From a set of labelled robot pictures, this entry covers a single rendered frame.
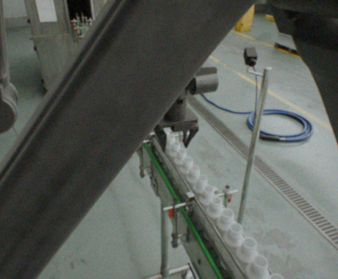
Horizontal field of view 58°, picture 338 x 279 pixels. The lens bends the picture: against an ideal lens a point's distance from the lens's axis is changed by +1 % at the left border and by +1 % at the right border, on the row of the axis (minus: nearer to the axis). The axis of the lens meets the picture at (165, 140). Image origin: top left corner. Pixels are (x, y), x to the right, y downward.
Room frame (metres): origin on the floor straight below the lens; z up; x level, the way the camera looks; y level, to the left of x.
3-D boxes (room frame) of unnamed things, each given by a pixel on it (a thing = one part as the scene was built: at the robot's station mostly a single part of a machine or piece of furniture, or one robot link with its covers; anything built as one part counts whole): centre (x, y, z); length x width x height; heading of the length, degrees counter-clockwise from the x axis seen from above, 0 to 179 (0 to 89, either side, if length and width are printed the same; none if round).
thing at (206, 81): (0.68, -0.06, 1.60); 0.12 x 0.09 x 0.12; 110
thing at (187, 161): (0.93, -0.08, 1.08); 0.06 x 0.06 x 0.17
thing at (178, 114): (0.66, -0.02, 1.51); 0.10 x 0.07 x 0.07; 110
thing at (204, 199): (0.77, -0.14, 1.08); 0.06 x 0.06 x 0.17
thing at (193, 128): (0.67, -0.04, 1.44); 0.07 x 0.07 x 0.09; 20
